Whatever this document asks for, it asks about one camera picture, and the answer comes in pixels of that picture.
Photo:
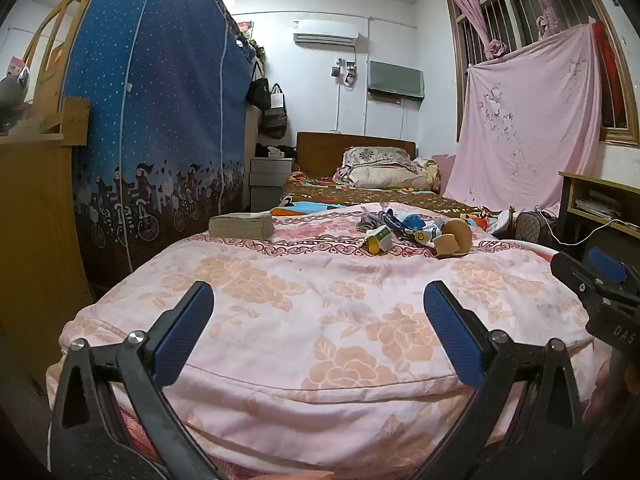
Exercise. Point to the pink cushion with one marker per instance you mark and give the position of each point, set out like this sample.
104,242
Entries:
444,172

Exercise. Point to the wooden desk with black legs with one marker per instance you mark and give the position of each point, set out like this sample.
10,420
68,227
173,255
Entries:
600,182

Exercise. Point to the pink floral quilt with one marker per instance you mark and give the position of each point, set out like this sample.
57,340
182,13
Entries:
320,320

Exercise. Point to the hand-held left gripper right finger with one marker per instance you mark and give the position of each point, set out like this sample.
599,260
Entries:
452,330

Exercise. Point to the beige pillow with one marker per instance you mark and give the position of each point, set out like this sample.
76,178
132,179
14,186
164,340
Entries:
385,177

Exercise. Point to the green cloth cover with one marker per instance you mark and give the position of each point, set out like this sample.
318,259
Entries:
395,80

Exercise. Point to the white wall socket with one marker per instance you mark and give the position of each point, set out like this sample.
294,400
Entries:
345,71

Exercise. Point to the beige tall cabinet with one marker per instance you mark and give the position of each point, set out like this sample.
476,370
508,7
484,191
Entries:
251,160

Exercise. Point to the black handbag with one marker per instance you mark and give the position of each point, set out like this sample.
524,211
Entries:
259,92

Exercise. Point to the blue white wrapper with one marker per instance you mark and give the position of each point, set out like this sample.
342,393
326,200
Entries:
417,230

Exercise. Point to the arched wooden frame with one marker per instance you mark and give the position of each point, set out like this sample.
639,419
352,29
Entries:
50,70

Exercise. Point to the blue dotted wardrobe cover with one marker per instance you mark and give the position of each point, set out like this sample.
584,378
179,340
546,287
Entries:
165,110

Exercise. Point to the red wall poster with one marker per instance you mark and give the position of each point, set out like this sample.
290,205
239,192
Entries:
245,27

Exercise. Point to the checkered bag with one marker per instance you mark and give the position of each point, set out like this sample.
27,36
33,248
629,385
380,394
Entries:
531,227

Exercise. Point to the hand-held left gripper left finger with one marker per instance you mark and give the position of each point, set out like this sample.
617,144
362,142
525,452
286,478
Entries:
182,330

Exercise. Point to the wooden cabinet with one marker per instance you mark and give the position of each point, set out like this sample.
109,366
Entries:
35,240

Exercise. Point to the pink hanging sheet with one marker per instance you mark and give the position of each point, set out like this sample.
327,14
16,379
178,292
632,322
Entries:
530,125

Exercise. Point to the green white carton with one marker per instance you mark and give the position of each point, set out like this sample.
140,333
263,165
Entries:
381,239

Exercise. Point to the hanging black bags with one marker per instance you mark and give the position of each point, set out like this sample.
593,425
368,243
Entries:
275,117

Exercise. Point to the red hanging cloth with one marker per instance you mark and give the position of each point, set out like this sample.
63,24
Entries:
612,75

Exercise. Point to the bed with colourful blanket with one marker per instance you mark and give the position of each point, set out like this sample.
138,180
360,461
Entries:
360,195

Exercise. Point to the dark clutter atop wardrobe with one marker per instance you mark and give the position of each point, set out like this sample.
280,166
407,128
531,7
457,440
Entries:
254,45

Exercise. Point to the grey wrapper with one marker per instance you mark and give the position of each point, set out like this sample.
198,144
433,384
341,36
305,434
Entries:
369,221

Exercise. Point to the thick tan book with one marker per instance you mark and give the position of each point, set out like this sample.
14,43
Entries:
240,226

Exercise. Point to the brown wooden headboard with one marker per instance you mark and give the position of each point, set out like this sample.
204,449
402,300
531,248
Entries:
320,155

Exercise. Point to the white air conditioner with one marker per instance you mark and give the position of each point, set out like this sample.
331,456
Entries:
325,32

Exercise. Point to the white nightstand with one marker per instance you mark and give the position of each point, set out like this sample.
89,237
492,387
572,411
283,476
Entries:
267,182

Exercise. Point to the floral pillow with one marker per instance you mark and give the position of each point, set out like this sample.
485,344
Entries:
375,154

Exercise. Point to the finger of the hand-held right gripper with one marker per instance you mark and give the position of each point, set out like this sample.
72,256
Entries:
607,264
575,275

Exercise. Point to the stack of papers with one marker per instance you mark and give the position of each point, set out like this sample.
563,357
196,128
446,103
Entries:
597,205

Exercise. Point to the grey plush toy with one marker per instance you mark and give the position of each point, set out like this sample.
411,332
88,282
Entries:
12,92

